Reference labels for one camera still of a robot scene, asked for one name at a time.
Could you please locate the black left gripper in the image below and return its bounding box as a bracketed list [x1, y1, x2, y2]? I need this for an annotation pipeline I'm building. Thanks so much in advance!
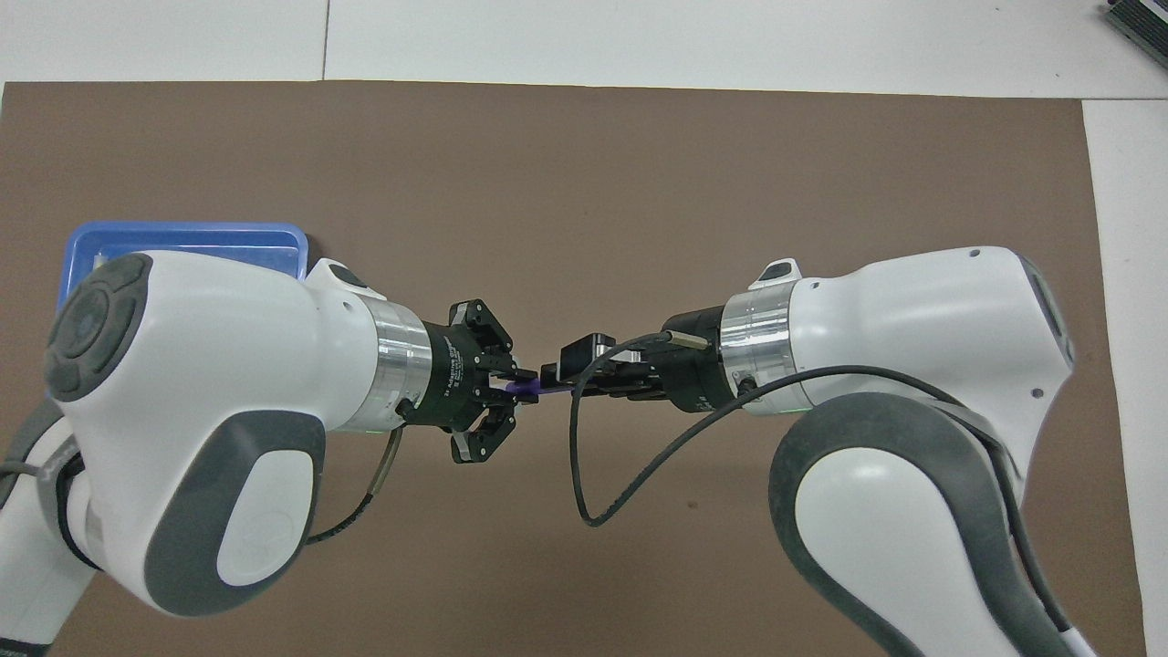
[401, 298, 539, 464]

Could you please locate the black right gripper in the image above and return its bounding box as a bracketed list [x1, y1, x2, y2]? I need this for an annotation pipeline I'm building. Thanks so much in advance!
[541, 306, 726, 413]

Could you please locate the brown paper table mat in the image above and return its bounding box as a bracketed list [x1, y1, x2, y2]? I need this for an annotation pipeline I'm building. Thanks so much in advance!
[0, 80, 1148, 657]

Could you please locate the blue plastic tray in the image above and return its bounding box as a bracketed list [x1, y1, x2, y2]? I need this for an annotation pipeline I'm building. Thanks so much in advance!
[57, 220, 309, 311]

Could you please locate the grey ribbed device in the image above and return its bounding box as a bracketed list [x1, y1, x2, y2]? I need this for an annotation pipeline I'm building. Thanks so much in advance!
[1100, 0, 1168, 56]

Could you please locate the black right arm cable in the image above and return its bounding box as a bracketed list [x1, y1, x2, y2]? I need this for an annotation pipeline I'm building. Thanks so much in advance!
[570, 330, 1070, 632]

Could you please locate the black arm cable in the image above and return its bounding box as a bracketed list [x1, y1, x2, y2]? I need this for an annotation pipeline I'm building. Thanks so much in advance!
[570, 330, 1070, 632]
[306, 424, 407, 547]

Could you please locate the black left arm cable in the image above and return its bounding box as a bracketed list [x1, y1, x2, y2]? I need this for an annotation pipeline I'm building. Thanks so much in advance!
[306, 424, 407, 547]

